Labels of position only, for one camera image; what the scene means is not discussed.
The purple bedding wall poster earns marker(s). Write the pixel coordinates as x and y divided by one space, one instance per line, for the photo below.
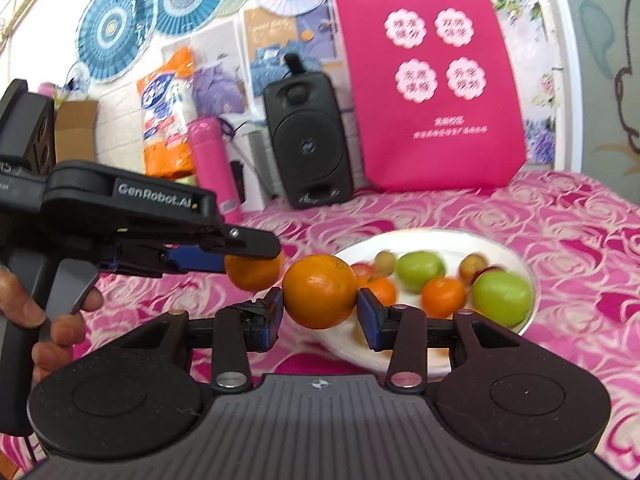
215 85

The person's left hand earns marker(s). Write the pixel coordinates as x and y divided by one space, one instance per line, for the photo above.
60 340

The orange paper cup packet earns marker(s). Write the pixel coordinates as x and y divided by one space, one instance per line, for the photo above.
165 125

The pink thermos bottle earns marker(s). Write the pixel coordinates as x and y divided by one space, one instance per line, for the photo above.
212 165

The white plate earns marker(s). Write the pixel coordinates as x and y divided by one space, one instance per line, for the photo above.
450 246

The black microphone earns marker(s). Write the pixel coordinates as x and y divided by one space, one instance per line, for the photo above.
295 64

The blue bedding wall poster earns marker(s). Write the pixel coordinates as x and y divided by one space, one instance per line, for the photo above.
270 40

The large blue paper fan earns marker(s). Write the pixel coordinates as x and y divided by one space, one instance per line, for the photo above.
115 30

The black speaker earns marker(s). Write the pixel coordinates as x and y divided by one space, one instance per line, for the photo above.
310 145

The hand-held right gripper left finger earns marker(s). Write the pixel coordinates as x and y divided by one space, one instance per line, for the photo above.
276 317

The white box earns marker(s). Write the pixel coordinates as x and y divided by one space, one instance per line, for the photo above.
257 180

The pink tote bag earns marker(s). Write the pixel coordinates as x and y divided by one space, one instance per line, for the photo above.
440 150

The floral printed cloth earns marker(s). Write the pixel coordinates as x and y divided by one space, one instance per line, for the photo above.
50 92

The dark red plum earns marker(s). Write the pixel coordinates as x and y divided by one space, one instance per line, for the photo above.
492 271

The small pale paper fan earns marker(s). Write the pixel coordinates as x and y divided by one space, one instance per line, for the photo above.
78 76

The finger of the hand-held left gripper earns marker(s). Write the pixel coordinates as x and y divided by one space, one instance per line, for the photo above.
250 245
195 262

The tan lychee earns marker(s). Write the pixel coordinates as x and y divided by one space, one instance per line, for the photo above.
385 262
471 266

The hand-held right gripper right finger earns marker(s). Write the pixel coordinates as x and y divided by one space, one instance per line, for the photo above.
366 322

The large open cardboard box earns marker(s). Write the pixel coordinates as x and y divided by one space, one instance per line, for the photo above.
75 130

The pink rose tablecloth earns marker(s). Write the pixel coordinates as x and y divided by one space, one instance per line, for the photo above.
575 240

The cartoon wall sticker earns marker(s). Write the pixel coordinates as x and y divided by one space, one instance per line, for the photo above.
625 80

